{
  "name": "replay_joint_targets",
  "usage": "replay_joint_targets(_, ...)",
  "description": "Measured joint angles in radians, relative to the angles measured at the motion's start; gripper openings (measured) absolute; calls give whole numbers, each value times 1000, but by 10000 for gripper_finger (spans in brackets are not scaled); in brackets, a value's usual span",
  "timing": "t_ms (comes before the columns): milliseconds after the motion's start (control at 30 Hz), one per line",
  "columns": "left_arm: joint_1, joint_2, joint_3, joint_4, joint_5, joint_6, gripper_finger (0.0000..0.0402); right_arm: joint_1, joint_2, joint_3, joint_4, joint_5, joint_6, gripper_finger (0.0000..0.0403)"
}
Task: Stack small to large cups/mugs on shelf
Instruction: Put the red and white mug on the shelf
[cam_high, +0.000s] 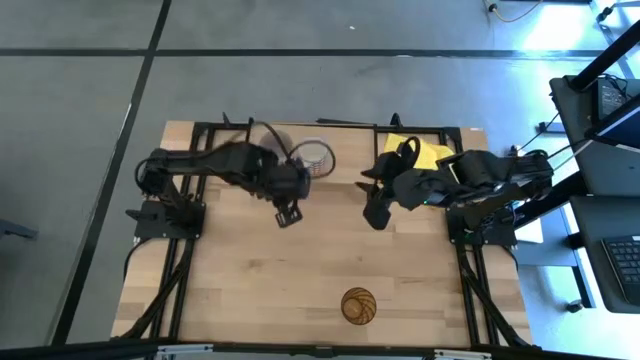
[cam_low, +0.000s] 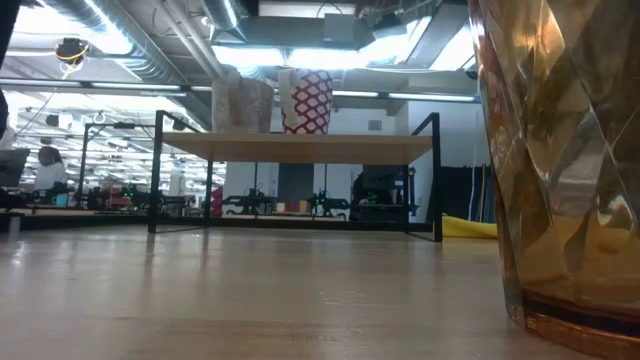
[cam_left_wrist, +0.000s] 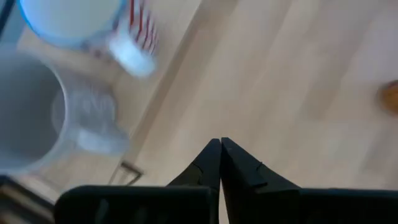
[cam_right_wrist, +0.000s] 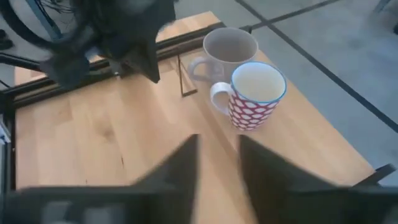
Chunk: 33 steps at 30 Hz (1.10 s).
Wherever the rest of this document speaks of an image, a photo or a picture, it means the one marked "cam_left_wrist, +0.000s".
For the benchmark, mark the grey mug with floral print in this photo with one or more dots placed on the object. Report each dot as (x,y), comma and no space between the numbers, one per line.
(25,109)

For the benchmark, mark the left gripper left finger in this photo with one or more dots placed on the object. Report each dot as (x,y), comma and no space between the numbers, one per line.
(205,168)

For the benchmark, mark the amber faceted glass cup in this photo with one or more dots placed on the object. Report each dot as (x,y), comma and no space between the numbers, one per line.
(390,98)

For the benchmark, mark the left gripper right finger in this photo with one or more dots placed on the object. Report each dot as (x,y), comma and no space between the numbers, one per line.
(245,186)

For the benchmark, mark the white mug with red stripes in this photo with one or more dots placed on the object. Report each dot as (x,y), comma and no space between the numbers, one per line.
(68,18)

